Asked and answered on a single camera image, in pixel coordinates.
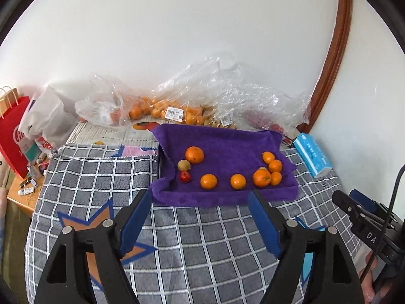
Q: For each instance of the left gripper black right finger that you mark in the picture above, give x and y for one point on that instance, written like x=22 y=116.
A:
x=333 y=277

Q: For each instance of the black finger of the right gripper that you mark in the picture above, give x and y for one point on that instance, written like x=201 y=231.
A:
x=366 y=203
x=357 y=215

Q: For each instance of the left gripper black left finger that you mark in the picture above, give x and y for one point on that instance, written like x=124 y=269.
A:
x=82 y=258

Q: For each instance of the small orange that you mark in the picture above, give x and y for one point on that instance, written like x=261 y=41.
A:
x=275 y=178

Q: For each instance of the round orange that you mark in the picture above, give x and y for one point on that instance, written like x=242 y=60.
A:
x=275 y=166

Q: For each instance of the orange with leaf stem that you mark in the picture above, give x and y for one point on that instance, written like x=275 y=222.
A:
x=261 y=178

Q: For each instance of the small tangerine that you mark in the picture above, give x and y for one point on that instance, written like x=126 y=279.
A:
x=268 y=157

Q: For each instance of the orange mandarin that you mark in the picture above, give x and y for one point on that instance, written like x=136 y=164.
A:
x=208 y=181

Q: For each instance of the small red apple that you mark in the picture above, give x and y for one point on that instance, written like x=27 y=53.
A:
x=185 y=177

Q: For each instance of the pale yellow-green fruit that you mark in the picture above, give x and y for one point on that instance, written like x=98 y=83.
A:
x=184 y=165

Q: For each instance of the large dimpled orange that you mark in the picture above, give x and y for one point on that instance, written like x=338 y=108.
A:
x=194 y=155

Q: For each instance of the smooth orange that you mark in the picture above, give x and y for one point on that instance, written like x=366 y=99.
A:
x=238 y=182

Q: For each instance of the person's right hand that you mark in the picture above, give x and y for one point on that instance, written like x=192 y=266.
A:
x=367 y=289

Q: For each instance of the blue tissue pack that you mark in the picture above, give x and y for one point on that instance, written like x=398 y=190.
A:
x=315 y=159

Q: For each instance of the grey checked tablecloth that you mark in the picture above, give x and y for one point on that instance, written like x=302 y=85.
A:
x=183 y=254

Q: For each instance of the clear bag of grapes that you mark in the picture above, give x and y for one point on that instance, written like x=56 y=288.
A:
x=257 y=107

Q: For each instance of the black tray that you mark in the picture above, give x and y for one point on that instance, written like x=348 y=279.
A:
x=161 y=158

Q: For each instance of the clear bag of longans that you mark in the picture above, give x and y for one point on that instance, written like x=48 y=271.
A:
x=212 y=119

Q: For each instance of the purple towel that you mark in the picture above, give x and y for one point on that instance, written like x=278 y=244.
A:
x=227 y=152

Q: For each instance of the white plastic bag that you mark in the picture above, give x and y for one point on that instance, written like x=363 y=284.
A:
x=46 y=122

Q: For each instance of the red paper shopping bag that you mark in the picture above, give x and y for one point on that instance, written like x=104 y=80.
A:
x=12 y=109

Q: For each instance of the clear bag of oranges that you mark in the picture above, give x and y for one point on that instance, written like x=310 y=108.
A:
x=108 y=102

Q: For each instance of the clear bag of tangerines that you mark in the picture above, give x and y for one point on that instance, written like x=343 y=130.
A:
x=179 y=99

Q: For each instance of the brown wooden door frame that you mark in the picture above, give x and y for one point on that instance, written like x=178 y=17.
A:
x=332 y=63

